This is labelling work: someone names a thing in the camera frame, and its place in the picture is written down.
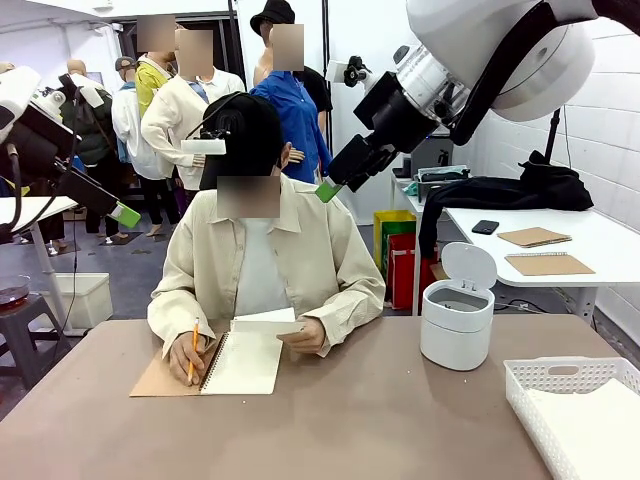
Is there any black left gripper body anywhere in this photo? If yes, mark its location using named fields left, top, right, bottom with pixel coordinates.
left=3, top=109, right=77, bottom=177

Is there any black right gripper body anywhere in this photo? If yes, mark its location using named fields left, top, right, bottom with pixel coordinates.
left=352, top=71, right=427, bottom=155

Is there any yellow pencil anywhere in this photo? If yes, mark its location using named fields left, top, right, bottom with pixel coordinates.
left=187, top=316, right=201, bottom=386

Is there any white paper sheet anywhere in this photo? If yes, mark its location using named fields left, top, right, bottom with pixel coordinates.
left=229, top=306, right=306, bottom=338

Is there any brown spiral notebook with pages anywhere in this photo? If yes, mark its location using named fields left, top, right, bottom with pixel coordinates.
left=129, top=329, right=285, bottom=399

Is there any right forearm in beige sleeve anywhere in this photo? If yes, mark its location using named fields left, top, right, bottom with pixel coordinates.
left=147, top=294, right=202, bottom=359

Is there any left forearm in beige sleeve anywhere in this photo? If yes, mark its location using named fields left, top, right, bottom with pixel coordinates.
left=298, top=292, right=387, bottom=358

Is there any person's right hand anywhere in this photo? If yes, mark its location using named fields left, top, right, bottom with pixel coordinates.
left=168, top=329, right=218, bottom=387

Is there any person's left hand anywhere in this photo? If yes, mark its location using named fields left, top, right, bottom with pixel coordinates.
left=275, top=319, right=328, bottom=358

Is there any grey box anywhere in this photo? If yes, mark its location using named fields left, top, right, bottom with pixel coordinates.
left=409, top=135, right=455, bottom=179

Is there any yellow shopping bag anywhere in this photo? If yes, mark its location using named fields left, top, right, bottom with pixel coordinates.
left=373, top=209, right=418, bottom=274

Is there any mannequin in blue shirt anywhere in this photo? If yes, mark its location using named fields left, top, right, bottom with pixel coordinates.
left=249, top=23, right=336, bottom=184

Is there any tray with dark items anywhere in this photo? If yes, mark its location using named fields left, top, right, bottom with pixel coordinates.
left=416, top=165, right=473, bottom=186

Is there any mannequin in black shirt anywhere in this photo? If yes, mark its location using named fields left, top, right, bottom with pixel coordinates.
left=252, top=34, right=334, bottom=114

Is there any capped mannequin in white shirt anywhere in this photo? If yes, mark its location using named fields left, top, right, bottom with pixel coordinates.
left=110, top=56, right=177, bottom=237

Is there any black vertical light stand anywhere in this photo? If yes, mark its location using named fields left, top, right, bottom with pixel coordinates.
left=321, top=0, right=335, bottom=171

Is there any person in beige shirt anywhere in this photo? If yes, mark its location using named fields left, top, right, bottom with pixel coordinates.
left=147, top=92, right=387, bottom=387

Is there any black baseball cap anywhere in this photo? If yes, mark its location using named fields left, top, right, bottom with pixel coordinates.
left=199, top=92, right=286, bottom=192

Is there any white storage box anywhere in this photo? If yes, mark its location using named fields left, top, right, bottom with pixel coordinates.
left=37, top=272, right=114, bottom=332

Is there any mannequin in cream cardigan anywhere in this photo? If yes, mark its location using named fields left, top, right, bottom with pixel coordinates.
left=141, top=29, right=247, bottom=192

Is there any red shopping bag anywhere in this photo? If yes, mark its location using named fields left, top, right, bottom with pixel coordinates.
left=387, top=232, right=440, bottom=311

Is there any mannequin in yellow jacket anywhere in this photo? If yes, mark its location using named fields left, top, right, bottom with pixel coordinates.
left=134, top=14, right=177, bottom=119

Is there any bowl with red liquid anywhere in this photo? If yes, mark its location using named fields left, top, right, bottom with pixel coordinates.
left=0, top=274, right=32, bottom=308

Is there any black garment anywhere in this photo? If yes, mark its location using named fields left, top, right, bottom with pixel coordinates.
left=418, top=149, right=596, bottom=260

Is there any grey stool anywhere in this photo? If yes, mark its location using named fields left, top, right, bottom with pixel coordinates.
left=0, top=293, right=72, bottom=392

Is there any black bucket hat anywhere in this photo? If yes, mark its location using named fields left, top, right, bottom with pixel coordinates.
left=249, top=0, right=297, bottom=38

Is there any small closed brown notebook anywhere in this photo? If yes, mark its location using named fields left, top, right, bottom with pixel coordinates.
left=496, top=226, right=573, bottom=249

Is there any white side table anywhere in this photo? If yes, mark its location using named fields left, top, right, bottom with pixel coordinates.
left=391, top=174, right=640, bottom=317

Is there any white lidded trash bin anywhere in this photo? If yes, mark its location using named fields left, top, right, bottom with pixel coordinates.
left=419, top=241, right=499, bottom=373

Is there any large closed brown notebook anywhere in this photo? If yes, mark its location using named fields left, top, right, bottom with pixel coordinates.
left=504, top=251, right=597, bottom=278

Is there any white perforated plastic basket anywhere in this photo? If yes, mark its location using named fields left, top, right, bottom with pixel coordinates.
left=503, top=355, right=640, bottom=480

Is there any white paper stack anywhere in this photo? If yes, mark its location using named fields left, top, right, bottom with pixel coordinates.
left=524, top=377, right=640, bottom=480

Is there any black sleeved left arm cable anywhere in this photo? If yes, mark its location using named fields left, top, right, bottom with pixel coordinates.
left=4, top=142, right=24, bottom=237

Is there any black sleeved arm cable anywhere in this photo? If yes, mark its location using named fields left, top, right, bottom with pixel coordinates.
left=449, top=0, right=640, bottom=148
left=4, top=142, right=24, bottom=237

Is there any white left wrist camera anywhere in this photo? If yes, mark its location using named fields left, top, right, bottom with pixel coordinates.
left=58, top=73, right=106, bottom=109

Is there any black sleeved right arm cable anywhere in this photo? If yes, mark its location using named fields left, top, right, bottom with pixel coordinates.
left=449, top=0, right=640, bottom=148

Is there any white head-mounted camera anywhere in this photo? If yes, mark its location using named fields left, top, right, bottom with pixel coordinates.
left=180, top=128, right=228, bottom=156

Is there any black camera tripod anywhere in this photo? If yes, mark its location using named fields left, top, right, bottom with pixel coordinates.
left=543, top=107, right=574, bottom=164

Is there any black floor cable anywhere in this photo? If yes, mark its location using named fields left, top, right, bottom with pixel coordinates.
left=493, top=298, right=539, bottom=316

